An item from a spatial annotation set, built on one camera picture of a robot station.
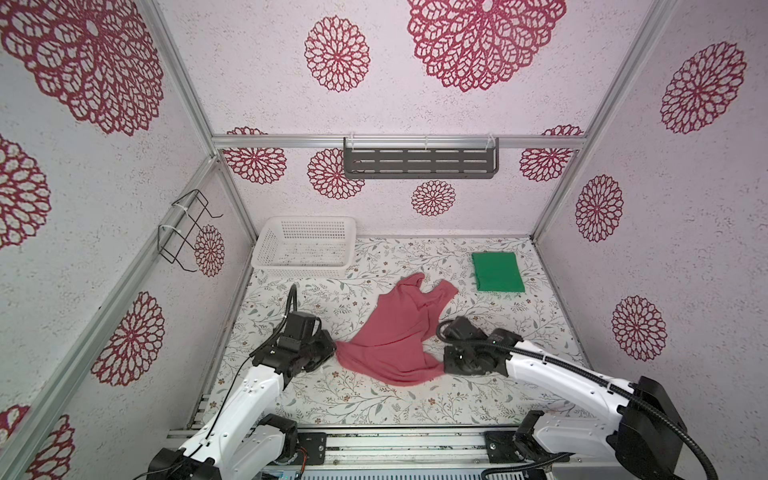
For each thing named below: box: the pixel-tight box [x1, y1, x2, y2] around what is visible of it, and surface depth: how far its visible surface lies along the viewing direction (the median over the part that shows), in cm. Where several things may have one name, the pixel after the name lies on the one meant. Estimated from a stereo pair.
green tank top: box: [471, 252, 526, 292], surface depth 109 cm
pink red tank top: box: [336, 273, 459, 387], surface depth 93 cm
